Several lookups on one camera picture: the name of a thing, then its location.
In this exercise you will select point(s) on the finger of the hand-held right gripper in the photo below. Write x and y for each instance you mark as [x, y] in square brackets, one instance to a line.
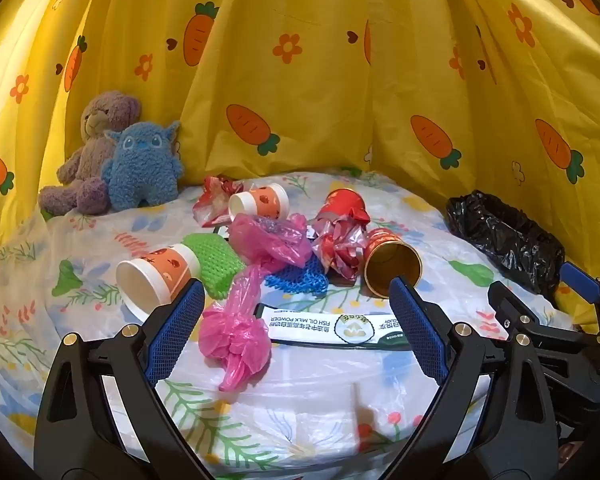
[505, 305]
[580, 277]

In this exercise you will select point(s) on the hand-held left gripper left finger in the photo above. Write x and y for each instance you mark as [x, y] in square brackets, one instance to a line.
[175, 332]

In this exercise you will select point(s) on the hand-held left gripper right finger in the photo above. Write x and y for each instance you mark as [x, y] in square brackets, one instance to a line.
[420, 332]

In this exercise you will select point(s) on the pink plastic bag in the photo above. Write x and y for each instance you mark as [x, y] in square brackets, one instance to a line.
[235, 335]

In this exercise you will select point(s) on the black trash bag bin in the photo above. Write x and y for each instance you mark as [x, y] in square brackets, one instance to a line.
[505, 240]

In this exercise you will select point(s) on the green foam net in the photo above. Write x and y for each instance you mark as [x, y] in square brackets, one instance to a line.
[215, 260]

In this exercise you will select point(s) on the red white plastic wrapper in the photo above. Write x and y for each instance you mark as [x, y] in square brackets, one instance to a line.
[210, 205]

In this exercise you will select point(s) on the blue foam net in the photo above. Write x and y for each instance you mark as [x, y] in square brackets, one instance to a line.
[300, 275]

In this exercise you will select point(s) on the large orange paper cup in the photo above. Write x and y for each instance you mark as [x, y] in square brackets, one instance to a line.
[165, 270]

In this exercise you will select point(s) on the red cup with gold inside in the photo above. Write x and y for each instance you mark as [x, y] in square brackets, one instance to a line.
[390, 265]

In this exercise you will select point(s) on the white green sachet packet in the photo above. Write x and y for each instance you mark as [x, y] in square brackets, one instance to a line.
[224, 232]
[320, 327]

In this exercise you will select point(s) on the crumpled red foil wrapper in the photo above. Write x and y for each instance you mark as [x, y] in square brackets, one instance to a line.
[340, 250]

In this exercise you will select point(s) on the floral plastic table sheet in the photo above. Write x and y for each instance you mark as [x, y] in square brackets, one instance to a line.
[290, 410]

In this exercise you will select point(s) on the red paper cup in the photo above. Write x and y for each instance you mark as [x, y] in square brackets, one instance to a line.
[345, 205]

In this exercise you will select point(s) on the small orange paper cup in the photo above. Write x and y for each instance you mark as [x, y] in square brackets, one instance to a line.
[265, 200]

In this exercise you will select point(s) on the blue plush monster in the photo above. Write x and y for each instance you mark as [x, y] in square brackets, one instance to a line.
[140, 170]

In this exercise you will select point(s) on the purple teddy bear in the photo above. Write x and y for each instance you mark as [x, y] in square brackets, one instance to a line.
[87, 160]

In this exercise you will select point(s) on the yellow carrot print curtain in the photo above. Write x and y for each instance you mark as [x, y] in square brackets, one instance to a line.
[330, 85]

